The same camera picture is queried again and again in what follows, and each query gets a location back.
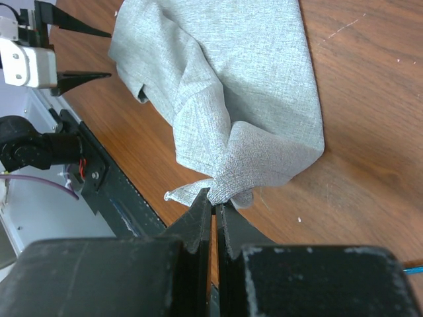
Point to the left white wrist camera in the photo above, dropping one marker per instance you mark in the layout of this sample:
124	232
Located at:
24	62

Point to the blue metallic fork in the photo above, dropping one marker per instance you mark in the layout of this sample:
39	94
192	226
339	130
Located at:
414	269

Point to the grey cloth napkin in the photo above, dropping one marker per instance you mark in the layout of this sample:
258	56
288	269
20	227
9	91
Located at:
235	81

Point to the aluminium frame rail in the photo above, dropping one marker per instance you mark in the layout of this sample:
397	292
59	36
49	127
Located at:
32	211

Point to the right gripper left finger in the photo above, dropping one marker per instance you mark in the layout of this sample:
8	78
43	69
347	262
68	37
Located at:
192	273

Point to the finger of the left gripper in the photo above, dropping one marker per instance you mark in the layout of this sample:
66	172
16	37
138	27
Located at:
50	14
68	80

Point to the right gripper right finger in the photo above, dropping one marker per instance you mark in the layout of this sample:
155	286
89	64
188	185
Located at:
234	232

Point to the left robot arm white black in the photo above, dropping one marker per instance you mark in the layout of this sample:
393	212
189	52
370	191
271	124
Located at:
21	144

